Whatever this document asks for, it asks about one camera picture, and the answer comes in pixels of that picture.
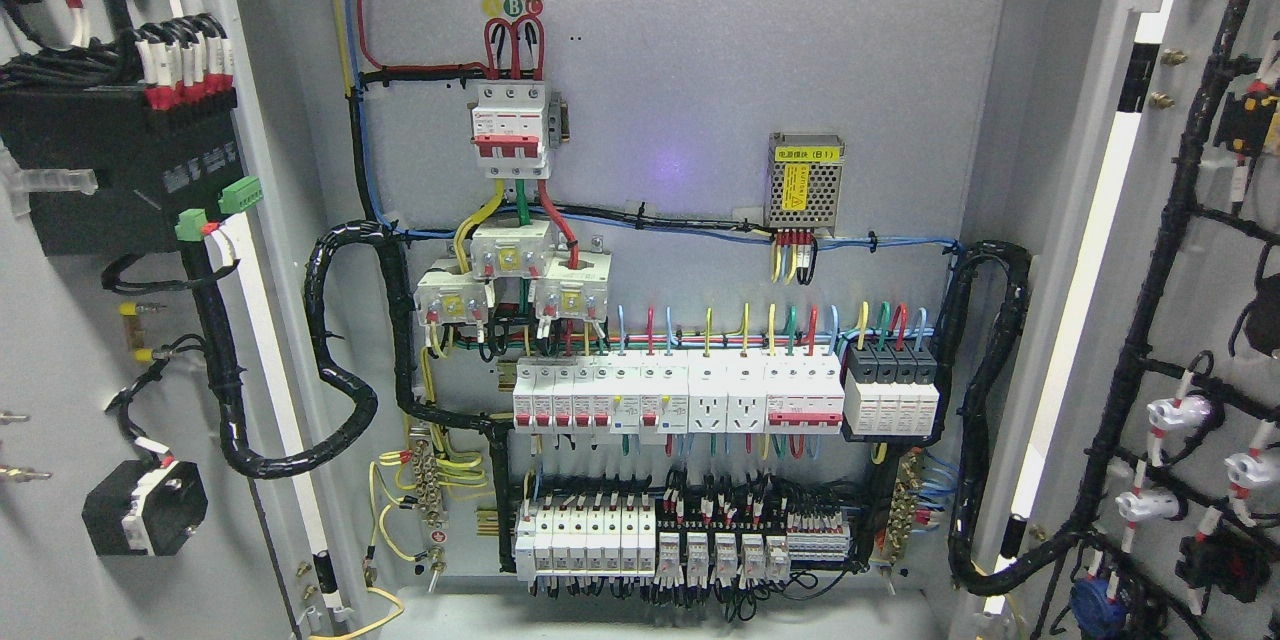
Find white current transformer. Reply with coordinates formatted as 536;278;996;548
415;219;611;344

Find relay terminal row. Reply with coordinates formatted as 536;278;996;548
513;488;852;596

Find black surge protector module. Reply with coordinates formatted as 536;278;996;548
842;343;940;447

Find black wire loom right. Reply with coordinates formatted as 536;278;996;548
940;238;1036;595

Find perforated metal power supply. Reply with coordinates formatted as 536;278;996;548
764;131;845;230

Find white rotary selector switch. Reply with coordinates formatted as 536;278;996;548
81;460;209;556

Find grey cabinet door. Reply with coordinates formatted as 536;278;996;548
3;0;385;639
943;0;1277;639

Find white socket breaker row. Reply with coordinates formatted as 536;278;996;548
512;349;845;444

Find black digital power meter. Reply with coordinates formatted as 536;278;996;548
1;84;262;256

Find white red main breaker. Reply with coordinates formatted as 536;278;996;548
470;79;568;180

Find black wire loom left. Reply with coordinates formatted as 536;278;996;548
180;220;516;576

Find black wire loom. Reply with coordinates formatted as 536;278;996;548
940;238;1036;595
180;220;516;576

